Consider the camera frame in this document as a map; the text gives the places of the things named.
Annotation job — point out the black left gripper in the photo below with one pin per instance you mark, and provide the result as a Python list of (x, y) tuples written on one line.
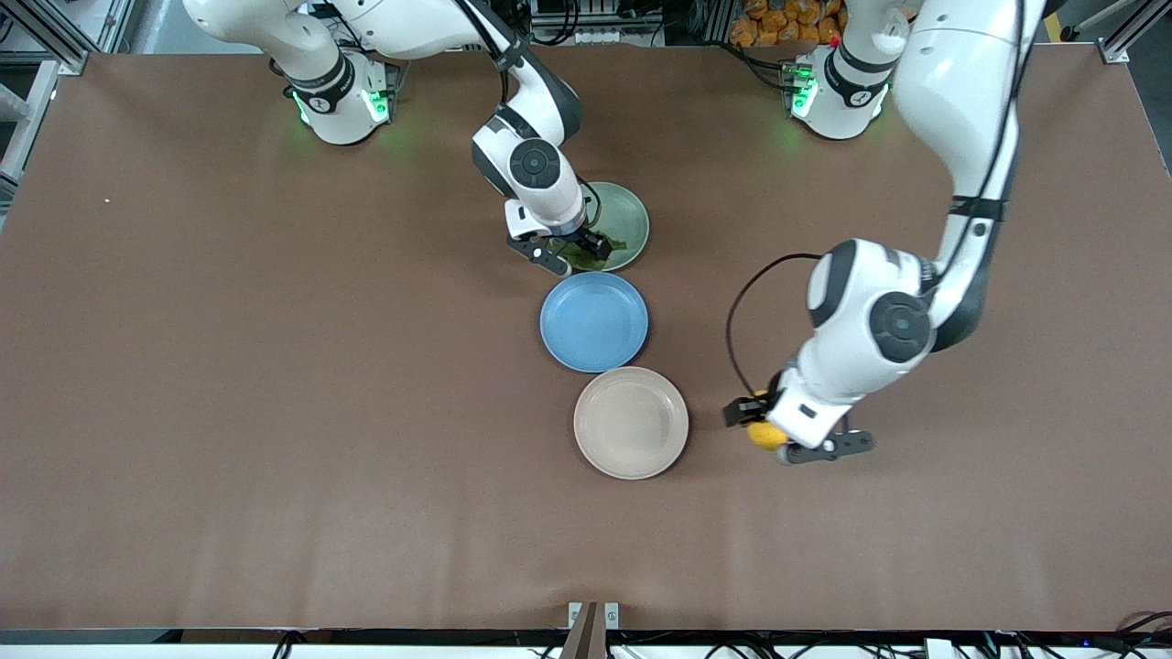
[(743, 409)]

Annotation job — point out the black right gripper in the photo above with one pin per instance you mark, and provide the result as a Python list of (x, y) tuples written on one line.
[(589, 242)]

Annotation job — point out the green lettuce leaf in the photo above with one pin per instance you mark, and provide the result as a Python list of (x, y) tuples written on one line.
[(580, 263)]

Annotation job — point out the yellow lemon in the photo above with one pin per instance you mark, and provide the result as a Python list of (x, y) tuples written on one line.
[(765, 435)]

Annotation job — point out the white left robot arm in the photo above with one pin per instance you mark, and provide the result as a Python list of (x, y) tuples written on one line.
[(870, 311)]

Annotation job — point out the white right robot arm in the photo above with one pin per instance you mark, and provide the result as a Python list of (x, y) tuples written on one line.
[(540, 165)]

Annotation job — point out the light green round plate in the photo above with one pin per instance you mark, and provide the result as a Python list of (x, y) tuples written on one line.
[(630, 215)]

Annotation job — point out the blue round plate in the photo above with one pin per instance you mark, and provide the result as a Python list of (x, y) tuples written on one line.
[(593, 322)]

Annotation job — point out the beige round plate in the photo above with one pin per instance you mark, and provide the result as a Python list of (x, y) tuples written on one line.
[(632, 423)]

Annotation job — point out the bag of orange snacks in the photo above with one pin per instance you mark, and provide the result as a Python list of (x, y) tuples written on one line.
[(778, 23)]

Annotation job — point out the metal table edge bracket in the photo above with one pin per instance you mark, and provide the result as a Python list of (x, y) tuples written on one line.
[(593, 627)]

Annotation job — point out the aluminium frame profile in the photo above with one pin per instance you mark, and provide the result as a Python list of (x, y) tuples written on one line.
[(46, 32), (1131, 32)]

